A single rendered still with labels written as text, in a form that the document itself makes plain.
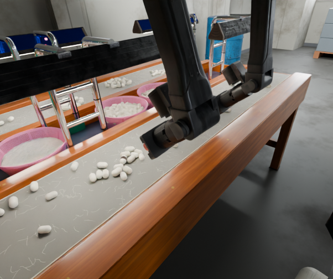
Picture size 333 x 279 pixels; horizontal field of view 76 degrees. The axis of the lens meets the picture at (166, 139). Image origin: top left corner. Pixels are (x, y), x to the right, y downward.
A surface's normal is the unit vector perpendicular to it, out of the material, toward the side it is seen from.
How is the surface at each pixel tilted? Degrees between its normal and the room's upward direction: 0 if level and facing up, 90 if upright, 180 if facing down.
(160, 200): 0
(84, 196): 0
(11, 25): 90
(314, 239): 0
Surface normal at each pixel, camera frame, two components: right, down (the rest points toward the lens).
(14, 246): -0.04, -0.84
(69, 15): 0.69, 0.37
